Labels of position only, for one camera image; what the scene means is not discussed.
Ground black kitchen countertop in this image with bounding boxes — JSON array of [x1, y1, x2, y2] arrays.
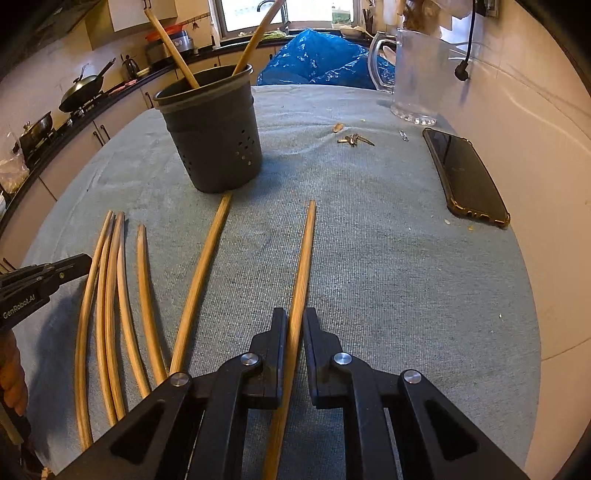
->
[[0, 32, 370, 241]]

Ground clear plastic pitcher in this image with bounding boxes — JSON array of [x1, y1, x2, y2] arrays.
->
[[368, 27, 467, 126]]

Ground black wok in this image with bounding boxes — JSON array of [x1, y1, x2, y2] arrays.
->
[[58, 58, 116, 114]]

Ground kitchen window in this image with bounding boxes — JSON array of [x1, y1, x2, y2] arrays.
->
[[210, 0, 365, 34]]

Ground blue plastic bag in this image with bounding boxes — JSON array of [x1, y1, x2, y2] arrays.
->
[[257, 28, 397, 90]]

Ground beige upper kitchen cabinets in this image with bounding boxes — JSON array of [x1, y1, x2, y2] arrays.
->
[[90, 0, 178, 49]]

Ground black smartphone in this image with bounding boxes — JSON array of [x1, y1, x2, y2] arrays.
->
[[422, 128, 511, 228]]

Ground beige kitchen cabinets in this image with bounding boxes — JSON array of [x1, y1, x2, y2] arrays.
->
[[90, 0, 178, 49], [0, 44, 296, 259]]

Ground white hanging plastic bag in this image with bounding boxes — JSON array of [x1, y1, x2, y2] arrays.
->
[[434, 0, 474, 20]]

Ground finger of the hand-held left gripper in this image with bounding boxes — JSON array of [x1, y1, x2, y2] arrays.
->
[[28, 253, 94, 292]]

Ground beige lower kitchen cabinets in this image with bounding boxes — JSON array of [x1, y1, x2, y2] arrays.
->
[[0, 44, 296, 259]]

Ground steel cooking pot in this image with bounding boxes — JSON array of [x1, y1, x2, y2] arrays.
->
[[18, 111, 54, 148]]

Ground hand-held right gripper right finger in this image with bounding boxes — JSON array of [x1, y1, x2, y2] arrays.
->
[[302, 307, 531, 480]]

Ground range hood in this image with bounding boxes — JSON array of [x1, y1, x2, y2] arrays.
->
[[0, 0, 102, 70]]

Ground person's left hand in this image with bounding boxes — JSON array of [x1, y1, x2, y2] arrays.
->
[[0, 330, 29, 417]]

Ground red plastic basin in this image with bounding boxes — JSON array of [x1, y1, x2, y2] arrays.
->
[[145, 24, 185, 41]]

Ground black power cable with plug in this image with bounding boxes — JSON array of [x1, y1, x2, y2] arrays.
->
[[455, 0, 478, 81]]

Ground clear plastic bag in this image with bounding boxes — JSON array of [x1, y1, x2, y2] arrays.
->
[[0, 157, 31, 193]]

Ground grey table cloth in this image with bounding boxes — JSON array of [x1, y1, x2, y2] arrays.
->
[[14, 83, 541, 476]]

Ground dark grey chopstick holder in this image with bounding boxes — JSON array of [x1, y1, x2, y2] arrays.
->
[[153, 64, 263, 193]]

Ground curved kitchen faucet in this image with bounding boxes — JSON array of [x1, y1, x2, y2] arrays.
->
[[257, 0, 291, 35]]

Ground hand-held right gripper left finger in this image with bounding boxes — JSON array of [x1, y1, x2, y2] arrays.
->
[[53, 307, 289, 480]]

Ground silver rice cooker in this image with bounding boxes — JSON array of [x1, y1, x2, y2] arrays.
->
[[147, 30, 195, 63]]

